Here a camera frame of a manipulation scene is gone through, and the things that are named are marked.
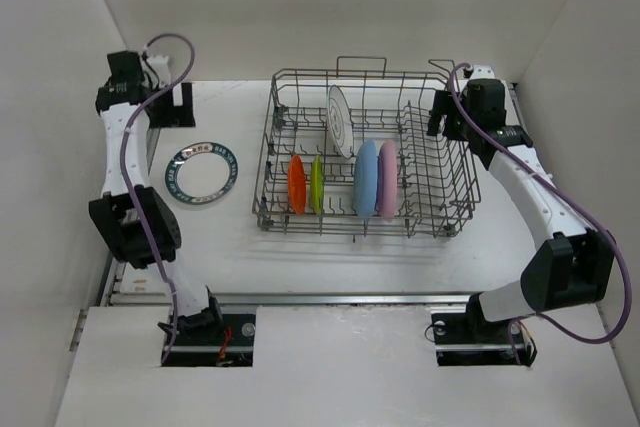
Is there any light blue plastic plate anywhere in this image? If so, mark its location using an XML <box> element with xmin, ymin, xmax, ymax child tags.
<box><xmin>353</xmin><ymin>140</ymin><xmax>378</xmax><ymax>218</ymax></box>

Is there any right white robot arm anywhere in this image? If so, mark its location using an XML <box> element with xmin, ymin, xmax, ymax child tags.
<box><xmin>427</xmin><ymin>63</ymin><xmax>621</xmax><ymax>341</ymax></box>

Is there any white plate green rim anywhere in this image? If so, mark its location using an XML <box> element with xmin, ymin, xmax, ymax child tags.
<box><xmin>164</xmin><ymin>141</ymin><xmax>239</xmax><ymax>206</ymax></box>

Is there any pink plastic plate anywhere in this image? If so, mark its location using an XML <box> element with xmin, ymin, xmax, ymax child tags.
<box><xmin>377</xmin><ymin>140</ymin><xmax>398</xmax><ymax>222</ymax></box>

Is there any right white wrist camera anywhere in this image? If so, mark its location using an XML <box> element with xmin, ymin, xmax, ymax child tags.
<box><xmin>463</xmin><ymin>64</ymin><xmax>495</xmax><ymax>80</ymax></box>

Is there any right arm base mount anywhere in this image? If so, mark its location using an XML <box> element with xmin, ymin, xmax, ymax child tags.
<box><xmin>425</xmin><ymin>311</ymin><xmax>538</xmax><ymax>367</ymax></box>

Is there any orange plastic plate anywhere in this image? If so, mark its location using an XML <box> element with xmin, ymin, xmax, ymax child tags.
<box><xmin>287</xmin><ymin>155</ymin><xmax>306</xmax><ymax>215</ymax></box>

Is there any white plate blue line motif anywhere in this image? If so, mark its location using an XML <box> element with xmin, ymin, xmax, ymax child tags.
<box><xmin>326</xmin><ymin>85</ymin><xmax>354</xmax><ymax>159</ymax></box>

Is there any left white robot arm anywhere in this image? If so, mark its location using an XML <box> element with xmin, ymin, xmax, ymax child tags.
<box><xmin>88</xmin><ymin>50</ymin><xmax>224</xmax><ymax>344</ymax></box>

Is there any lime green plastic plate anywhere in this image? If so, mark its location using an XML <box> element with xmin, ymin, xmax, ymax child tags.
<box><xmin>310</xmin><ymin>155</ymin><xmax>324</xmax><ymax>215</ymax></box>

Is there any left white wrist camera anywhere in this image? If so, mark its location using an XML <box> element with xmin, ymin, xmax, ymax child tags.
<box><xmin>142</xmin><ymin>55</ymin><xmax>172</xmax><ymax>89</ymax></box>

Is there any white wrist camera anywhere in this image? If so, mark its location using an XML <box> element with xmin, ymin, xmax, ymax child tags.
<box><xmin>142</xmin><ymin>55</ymin><xmax>172</xmax><ymax>89</ymax></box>
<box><xmin>463</xmin><ymin>64</ymin><xmax>495</xmax><ymax>80</ymax></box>

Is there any grey wire dish rack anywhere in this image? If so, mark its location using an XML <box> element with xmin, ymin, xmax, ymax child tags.
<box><xmin>252</xmin><ymin>57</ymin><xmax>480</xmax><ymax>237</ymax></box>

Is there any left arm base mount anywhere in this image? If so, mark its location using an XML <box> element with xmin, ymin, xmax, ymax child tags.
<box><xmin>158</xmin><ymin>313</ymin><xmax>257</xmax><ymax>368</ymax></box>

